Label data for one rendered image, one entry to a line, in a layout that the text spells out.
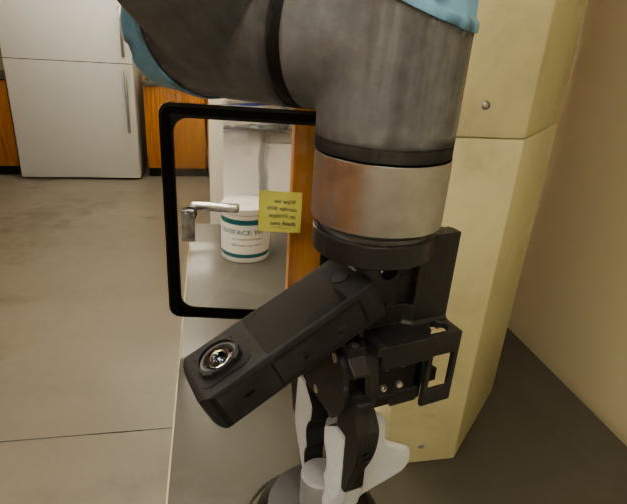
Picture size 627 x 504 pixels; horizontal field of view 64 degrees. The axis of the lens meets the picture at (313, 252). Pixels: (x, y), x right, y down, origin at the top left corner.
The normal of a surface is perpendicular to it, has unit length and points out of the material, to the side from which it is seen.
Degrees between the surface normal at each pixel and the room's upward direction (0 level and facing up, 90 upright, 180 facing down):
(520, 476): 0
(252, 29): 87
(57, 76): 90
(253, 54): 103
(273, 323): 27
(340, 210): 89
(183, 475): 0
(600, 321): 90
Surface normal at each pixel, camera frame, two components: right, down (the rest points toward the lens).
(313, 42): -0.47, 0.40
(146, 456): 0.06, -0.92
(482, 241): 0.18, 0.40
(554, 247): -0.98, 0.02
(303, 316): -0.37, -0.77
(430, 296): 0.42, 0.38
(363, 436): 0.43, 0.15
